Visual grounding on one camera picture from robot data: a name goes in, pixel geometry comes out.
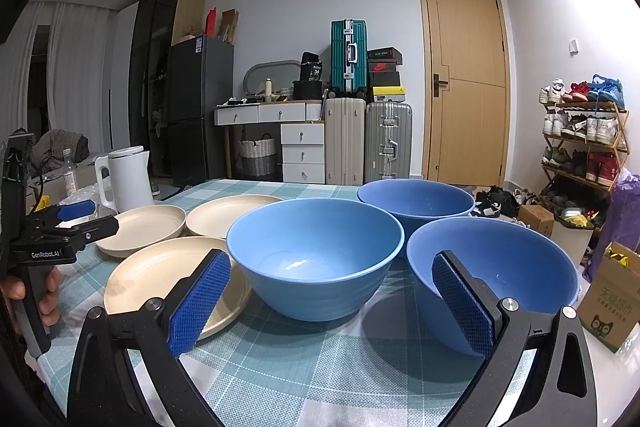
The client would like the clear plastic wrap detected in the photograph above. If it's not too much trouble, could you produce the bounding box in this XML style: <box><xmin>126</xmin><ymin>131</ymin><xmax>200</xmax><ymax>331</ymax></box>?
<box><xmin>65</xmin><ymin>189</ymin><xmax>118</xmax><ymax>220</ymax></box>

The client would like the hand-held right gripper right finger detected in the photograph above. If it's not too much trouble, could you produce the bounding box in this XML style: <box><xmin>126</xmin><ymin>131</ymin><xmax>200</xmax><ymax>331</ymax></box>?
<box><xmin>431</xmin><ymin>250</ymin><xmax>601</xmax><ymax>427</ymax></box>

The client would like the cream plate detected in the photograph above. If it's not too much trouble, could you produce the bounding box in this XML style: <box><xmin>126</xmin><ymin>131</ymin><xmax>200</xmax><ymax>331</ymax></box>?
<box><xmin>186</xmin><ymin>195</ymin><xmax>286</xmax><ymax>241</ymax></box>
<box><xmin>103</xmin><ymin>236</ymin><xmax>253</xmax><ymax>344</ymax></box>
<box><xmin>95</xmin><ymin>205</ymin><xmax>187</xmax><ymax>258</ymax></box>

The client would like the wooden shoe rack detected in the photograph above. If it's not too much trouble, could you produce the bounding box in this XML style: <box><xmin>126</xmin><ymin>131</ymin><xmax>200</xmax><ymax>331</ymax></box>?
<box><xmin>540</xmin><ymin>99</ymin><xmax>631</xmax><ymax>208</ymax></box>

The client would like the black refrigerator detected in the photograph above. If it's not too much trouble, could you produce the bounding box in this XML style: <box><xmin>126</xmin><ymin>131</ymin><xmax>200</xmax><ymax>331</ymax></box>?
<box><xmin>166</xmin><ymin>34</ymin><xmax>235</xmax><ymax>188</ymax></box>

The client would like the woven laundry basket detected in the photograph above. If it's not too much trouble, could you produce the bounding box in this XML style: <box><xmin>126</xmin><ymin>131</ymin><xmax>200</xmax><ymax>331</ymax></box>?
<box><xmin>239</xmin><ymin>134</ymin><xmax>277</xmax><ymax>180</ymax></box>

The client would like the flat cardboard box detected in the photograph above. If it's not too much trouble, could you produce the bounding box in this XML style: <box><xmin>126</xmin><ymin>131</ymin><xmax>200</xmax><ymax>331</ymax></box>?
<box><xmin>219</xmin><ymin>9</ymin><xmax>240</xmax><ymax>44</ymax></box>

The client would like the oval mirror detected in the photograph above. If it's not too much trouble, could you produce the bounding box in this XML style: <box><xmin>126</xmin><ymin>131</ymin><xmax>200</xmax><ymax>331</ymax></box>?
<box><xmin>243</xmin><ymin>59</ymin><xmax>302</xmax><ymax>100</ymax></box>

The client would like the wooden door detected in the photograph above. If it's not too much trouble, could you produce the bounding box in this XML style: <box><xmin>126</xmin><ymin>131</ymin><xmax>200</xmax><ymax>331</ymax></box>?
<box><xmin>417</xmin><ymin>0</ymin><xmax>512</xmax><ymax>188</ymax></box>

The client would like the black bag with label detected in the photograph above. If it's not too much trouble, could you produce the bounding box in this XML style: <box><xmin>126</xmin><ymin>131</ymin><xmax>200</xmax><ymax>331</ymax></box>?
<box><xmin>299</xmin><ymin>52</ymin><xmax>323</xmax><ymax>82</ymax></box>

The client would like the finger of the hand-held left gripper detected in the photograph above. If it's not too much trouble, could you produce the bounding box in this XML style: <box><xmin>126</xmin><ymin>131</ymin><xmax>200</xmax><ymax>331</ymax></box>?
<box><xmin>22</xmin><ymin>199</ymin><xmax>98</xmax><ymax>233</ymax></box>
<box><xmin>42</xmin><ymin>215</ymin><xmax>120</xmax><ymax>258</ymax></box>

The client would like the grey clothing pile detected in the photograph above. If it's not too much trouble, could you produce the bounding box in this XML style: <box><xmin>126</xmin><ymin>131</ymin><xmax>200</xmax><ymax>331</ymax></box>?
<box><xmin>37</xmin><ymin>129</ymin><xmax>90</xmax><ymax>175</ymax></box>

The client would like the black storage box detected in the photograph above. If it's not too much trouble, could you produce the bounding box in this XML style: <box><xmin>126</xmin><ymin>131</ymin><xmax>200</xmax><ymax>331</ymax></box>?
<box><xmin>292</xmin><ymin>79</ymin><xmax>328</xmax><ymax>102</ymax></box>

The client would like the white storage bin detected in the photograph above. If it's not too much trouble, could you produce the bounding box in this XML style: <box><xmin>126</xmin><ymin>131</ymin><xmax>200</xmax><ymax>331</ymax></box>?
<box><xmin>550</xmin><ymin>212</ymin><xmax>596</xmax><ymax>264</ymax></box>

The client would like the printed cardboard box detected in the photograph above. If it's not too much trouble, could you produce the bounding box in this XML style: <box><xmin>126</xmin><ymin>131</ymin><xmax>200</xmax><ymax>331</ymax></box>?
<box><xmin>581</xmin><ymin>241</ymin><xmax>640</xmax><ymax>354</ymax></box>

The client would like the silver suitcase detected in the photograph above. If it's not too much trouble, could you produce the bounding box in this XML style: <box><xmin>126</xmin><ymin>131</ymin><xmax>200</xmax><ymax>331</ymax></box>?
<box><xmin>364</xmin><ymin>102</ymin><xmax>414</xmax><ymax>184</ymax></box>

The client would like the pile of floor shoes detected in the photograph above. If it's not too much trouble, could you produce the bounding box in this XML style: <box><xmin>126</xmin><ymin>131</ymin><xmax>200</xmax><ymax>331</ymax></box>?
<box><xmin>472</xmin><ymin>185</ymin><xmax>523</xmax><ymax>219</ymax></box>

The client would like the white and yellow shoe box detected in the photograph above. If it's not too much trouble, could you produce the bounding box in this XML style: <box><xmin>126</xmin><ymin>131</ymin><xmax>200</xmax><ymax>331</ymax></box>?
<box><xmin>372</xmin><ymin>86</ymin><xmax>405</xmax><ymax>104</ymax></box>

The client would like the white curtain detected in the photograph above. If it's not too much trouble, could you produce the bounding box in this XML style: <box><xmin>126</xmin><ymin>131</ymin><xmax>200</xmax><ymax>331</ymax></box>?
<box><xmin>0</xmin><ymin>0</ymin><xmax>118</xmax><ymax>148</ymax></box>

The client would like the white drawer unit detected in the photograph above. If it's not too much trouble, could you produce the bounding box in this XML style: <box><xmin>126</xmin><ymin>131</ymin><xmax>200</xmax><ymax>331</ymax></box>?
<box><xmin>280</xmin><ymin>123</ymin><xmax>326</xmax><ymax>184</ymax></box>

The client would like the beige suitcase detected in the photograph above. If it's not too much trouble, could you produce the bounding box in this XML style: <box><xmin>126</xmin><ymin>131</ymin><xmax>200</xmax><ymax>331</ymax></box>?
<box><xmin>324</xmin><ymin>97</ymin><xmax>367</xmax><ymax>186</ymax></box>

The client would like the shoe rack with shoes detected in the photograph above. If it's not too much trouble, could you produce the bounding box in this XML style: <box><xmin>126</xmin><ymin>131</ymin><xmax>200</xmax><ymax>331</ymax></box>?
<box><xmin>537</xmin><ymin>74</ymin><xmax>626</xmax><ymax>188</ymax></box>

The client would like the blue bowl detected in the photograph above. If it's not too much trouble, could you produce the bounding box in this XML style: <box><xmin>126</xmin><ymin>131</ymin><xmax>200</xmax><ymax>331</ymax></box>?
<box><xmin>226</xmin><ymin>198</ymin><xmax>405</xmax><ymax>322</ymax></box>
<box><xmin>406</xmin><ymin>217</ymin><xmax>583</xmax><ymax>358</ymax></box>
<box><xmin>357</xmin><ymin>179</ymin><xmax>476</xmax><ymax>258</ymax></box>

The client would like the clear plastic bottle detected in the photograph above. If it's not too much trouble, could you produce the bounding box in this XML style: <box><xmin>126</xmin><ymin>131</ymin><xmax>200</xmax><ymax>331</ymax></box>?
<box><xmin>61</xmin><ymin>148</ymin><xmax>77</xmax><ymax>202</ymax></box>

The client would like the small brown cardboard box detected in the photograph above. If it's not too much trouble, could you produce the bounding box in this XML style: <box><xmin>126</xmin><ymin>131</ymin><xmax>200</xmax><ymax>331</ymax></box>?
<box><xmin>517</xmin><ymin>205</ymin><xmax>556</xmax><ymax>238</ymax></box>

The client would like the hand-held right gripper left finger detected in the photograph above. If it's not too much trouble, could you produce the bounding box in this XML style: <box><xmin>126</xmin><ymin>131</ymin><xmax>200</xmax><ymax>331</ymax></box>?
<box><xmin>66</xmin><ymin>248</ymin><xmax>232</xmax><ymax>427</ymax></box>

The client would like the teal suitcase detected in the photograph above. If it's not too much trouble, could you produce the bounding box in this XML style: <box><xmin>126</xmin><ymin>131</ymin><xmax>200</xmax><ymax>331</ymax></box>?
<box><xmin>330</xmin><ymin>19</ymin><xmax>368</xmax><ymax>99</ymax></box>

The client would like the teal checked tablecloth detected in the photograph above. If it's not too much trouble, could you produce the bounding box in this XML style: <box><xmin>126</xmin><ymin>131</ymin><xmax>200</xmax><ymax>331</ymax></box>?
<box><xmin>37</xmin><ymin>179</ymin><xmax>538</xmax><ymax>427</ymax></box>

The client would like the white electric kettle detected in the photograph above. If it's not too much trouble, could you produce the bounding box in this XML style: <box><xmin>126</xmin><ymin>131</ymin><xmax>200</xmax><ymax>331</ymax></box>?
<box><xmin>94</xmin><ymin>146</ymin><xmax>155</xmax><ymax>214</ymax></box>

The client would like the tall dark cabinet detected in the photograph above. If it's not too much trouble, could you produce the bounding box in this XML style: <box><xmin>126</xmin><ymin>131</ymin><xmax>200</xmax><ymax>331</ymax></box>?
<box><xmin>127</xmin><ymin>0</ymin><xmax>206</xmax><ymax>180</ymax></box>

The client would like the person's left hand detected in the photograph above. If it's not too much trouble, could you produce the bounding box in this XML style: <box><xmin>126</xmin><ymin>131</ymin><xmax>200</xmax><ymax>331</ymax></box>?
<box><xmin>0</xmin><ymin>266</ymin><xmax>62</xmax><ymax>338</ymax></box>

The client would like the white dressing table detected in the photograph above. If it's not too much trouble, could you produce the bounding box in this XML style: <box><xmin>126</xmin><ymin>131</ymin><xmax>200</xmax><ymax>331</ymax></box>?
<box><xmin>214</xmin><ymin>102</ymin><xmax>326</xmax><ymax>180</ymax></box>

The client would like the purple plastic bag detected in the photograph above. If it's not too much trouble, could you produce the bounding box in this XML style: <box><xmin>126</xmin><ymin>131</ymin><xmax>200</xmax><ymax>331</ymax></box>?
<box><xmin>582</xmin><ymin>174</ymin><xmax>640</xmax><ymax>283</ymax></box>

